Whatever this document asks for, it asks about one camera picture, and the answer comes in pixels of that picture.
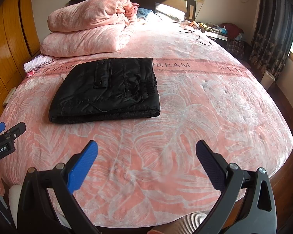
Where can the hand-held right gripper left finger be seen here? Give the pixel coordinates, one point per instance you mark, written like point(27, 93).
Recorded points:
point(83, 165)

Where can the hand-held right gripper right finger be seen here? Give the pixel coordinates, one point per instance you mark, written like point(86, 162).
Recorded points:
point(210, 165)

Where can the black jacket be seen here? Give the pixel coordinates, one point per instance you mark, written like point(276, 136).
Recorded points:
point(107, 95)

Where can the person's left hand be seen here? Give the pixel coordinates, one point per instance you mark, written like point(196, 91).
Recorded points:
point(0, 182)

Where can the pink leaf-print blanket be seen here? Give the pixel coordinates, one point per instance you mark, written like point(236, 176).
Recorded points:
point(185, 126)

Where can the person's left leg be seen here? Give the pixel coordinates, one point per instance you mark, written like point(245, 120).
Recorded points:
point(14, 202)

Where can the person's leg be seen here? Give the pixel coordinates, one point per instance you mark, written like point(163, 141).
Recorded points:
point(14, 202)
point(183, 223)

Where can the person's right leg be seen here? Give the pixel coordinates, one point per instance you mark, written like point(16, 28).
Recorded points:
point(183, 223)

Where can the small white pink cloth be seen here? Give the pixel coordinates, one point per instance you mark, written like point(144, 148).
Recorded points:
point(37, 63)

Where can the wooden wardrobe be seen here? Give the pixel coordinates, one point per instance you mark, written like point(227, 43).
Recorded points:
point(5, 53)

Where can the white waste bin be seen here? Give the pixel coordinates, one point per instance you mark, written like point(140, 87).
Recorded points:
point(268, 79)

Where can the plaid bag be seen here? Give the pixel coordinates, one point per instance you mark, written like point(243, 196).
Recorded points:
point(235, 48)

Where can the black clothes hanger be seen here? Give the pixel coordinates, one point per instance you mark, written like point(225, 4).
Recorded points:
point(205, 42)
point(186, 31)

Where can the dark nightstand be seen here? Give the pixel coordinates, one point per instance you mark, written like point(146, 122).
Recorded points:
point(218, 37)

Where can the folded pink quilt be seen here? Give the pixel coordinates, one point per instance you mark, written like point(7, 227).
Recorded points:
point(88, 17)

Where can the dark red cloth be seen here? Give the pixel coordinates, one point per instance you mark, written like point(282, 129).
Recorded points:
point(232, 30)

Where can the dark floral curtain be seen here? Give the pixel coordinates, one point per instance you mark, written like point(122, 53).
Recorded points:
point(271, 29)

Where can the patterned pillow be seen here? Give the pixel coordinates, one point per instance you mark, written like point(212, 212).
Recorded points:
point(171, 12)

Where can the blue cloth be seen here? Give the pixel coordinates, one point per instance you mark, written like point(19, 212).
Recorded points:
point(145, 12)

